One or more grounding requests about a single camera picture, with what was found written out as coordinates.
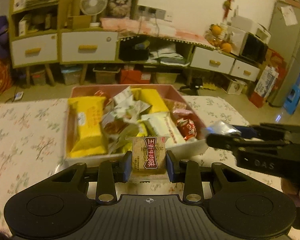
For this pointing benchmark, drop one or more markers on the silver small snack pack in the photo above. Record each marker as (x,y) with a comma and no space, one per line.
(221,128)

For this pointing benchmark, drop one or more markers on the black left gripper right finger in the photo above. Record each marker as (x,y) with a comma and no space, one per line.
(188,173)

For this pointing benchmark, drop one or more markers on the black microwave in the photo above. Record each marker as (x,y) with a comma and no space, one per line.
(253,48)

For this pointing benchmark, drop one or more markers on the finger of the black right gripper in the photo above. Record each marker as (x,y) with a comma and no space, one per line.
(236,143)
(267,130)

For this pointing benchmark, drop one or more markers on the orange fruit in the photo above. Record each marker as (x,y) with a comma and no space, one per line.
(216,30)
(226,47)

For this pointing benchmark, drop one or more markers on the yellow labelled snack pack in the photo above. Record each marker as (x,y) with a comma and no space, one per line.
(88,137)

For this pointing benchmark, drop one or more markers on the right hand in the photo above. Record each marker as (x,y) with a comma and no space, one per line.
(291,190)

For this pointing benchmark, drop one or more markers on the wall power outlet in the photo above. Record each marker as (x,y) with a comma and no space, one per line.
(155,13)

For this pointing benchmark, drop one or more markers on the red cardboard box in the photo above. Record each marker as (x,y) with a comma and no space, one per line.
(134,77)

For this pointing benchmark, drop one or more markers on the pink nougat clear pack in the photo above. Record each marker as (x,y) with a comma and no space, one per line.
(175,106)

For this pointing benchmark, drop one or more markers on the orange fruit upper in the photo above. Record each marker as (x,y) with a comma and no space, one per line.
(216,30)

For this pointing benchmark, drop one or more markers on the white black-text snack pack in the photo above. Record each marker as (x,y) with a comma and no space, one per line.
(161,124)

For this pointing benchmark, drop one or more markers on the wooden cabinet with drawers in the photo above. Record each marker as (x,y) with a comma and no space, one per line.
(44,32)

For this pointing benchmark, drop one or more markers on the pink cardboard box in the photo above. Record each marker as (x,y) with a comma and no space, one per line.
(181,151)

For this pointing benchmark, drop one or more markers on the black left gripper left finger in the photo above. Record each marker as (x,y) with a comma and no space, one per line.
(110,173)

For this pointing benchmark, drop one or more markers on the red white candy pack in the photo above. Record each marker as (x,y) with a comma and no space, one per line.
(184,121)

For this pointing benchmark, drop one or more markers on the white desk fan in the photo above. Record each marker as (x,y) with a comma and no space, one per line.
(93,8)

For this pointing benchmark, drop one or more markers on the clear storage bin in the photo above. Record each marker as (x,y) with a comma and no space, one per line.
(106,76)

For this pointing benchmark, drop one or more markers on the orange fruit lower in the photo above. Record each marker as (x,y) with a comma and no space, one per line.
(226,47)

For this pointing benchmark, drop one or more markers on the large yellow snack pack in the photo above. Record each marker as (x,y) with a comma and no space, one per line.
(152,98)

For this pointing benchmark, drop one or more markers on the beige beef-flavour snack pack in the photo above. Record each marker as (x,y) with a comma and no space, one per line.
(148,155)

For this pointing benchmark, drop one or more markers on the blue lid storage bin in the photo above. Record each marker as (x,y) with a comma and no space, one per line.
(71,75)

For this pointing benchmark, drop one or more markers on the pink cloth on cabinet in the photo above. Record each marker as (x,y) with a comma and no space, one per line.
(127,27)

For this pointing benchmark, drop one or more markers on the blue plastic stool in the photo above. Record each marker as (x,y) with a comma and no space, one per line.
(292,100)

